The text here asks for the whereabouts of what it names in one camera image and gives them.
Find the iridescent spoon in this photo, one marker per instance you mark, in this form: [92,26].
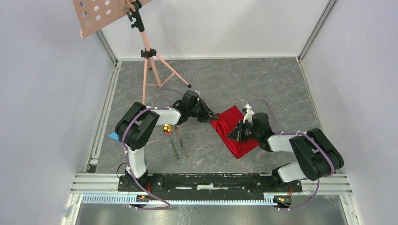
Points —
[167,129]

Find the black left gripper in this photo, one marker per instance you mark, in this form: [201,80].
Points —
[207,116]

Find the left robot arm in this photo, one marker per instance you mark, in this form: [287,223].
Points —
[136,126]

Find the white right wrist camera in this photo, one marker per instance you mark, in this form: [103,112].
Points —
[248,113]

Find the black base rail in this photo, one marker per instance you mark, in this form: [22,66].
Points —
[208,186]

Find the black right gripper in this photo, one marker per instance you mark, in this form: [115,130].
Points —
[235,135]

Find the blue and cream block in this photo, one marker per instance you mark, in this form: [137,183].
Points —
[114,136]

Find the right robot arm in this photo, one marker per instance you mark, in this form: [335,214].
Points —
[315,155]

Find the red cloth napkin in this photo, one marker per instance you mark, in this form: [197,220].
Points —
[225,124]

